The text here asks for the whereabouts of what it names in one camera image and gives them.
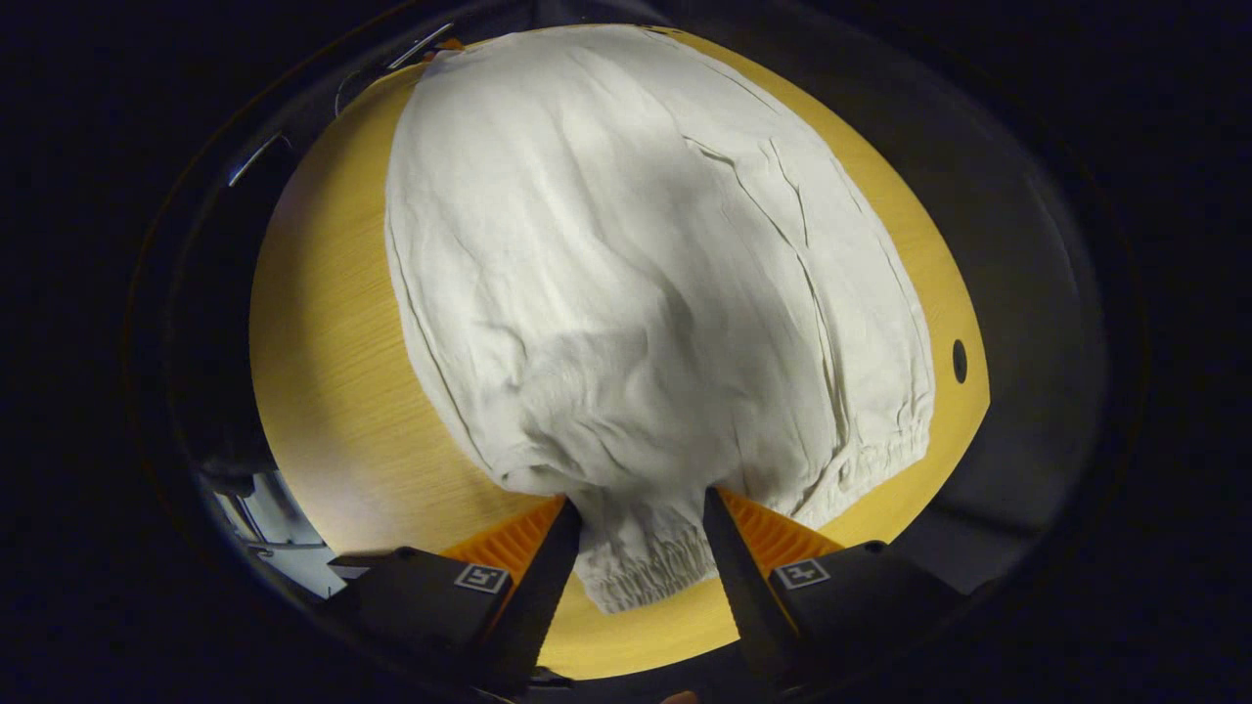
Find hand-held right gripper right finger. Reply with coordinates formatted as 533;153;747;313
701;487;966;687

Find white jeans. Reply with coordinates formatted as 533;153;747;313
383;24;937;615

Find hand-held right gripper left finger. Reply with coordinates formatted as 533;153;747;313
326;496;585;698

